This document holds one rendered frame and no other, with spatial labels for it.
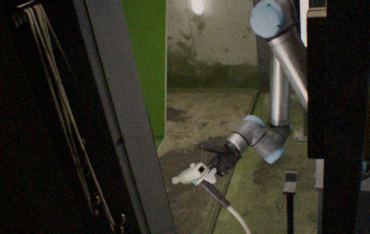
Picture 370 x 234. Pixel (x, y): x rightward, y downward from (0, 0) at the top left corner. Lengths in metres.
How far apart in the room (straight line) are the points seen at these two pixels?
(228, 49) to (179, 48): 0.52
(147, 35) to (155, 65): 0.18
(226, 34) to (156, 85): 1.61
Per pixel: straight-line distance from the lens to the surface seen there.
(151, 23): 2.13
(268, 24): 1.29
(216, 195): 1.47
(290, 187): 0.93
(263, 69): 3.79
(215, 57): 3.84
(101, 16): 0.81
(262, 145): 1.55
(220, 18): 3.70
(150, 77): 2.26
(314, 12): 0.60
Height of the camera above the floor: 1.70
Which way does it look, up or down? 27 degrees down
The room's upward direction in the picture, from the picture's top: 11 degrees counter-clockwise
